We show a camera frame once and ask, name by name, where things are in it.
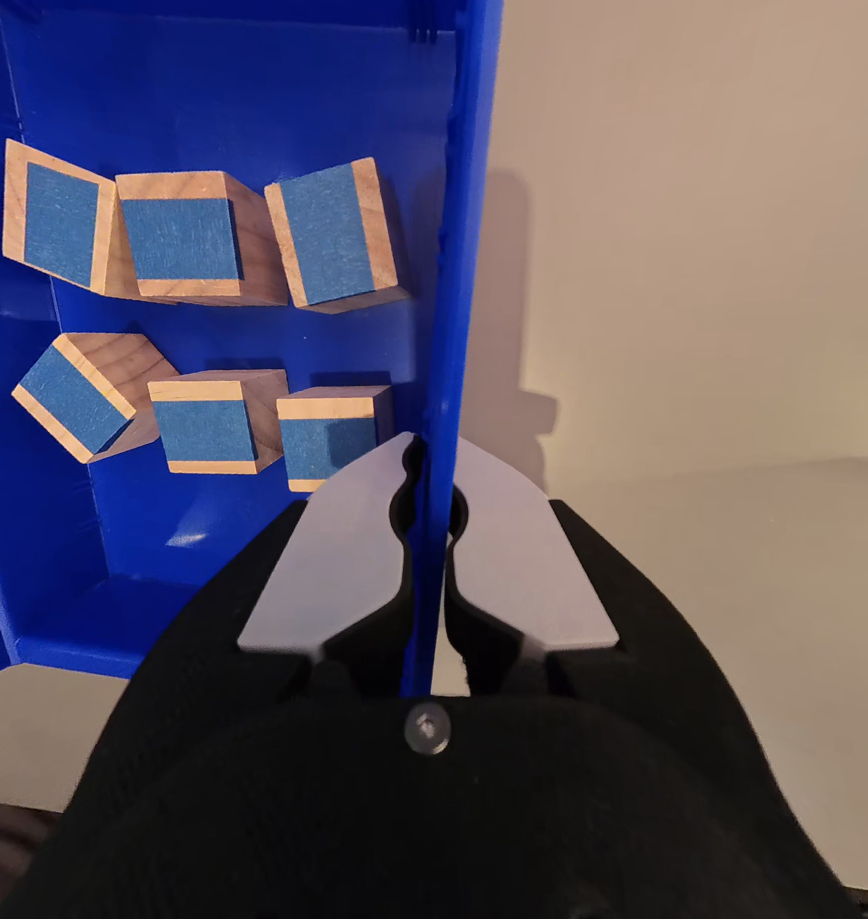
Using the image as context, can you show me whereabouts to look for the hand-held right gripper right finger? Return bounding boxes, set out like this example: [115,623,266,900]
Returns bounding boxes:
[443,436,622,695]

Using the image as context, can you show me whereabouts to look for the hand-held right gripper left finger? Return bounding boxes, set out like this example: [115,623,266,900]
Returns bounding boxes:
[236,431,425,666]

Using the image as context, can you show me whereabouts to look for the wooden cube with blue stripe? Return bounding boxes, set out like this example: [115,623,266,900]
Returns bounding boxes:
[264,157,411,315]
[147,369,290,475]
[114,170,290,307]
[12,332,180,465]
[2,138,122,297]
[276,385,394,493]

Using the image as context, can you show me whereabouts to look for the blue plastic bin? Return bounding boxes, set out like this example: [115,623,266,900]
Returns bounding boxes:
[0,0,505,699]

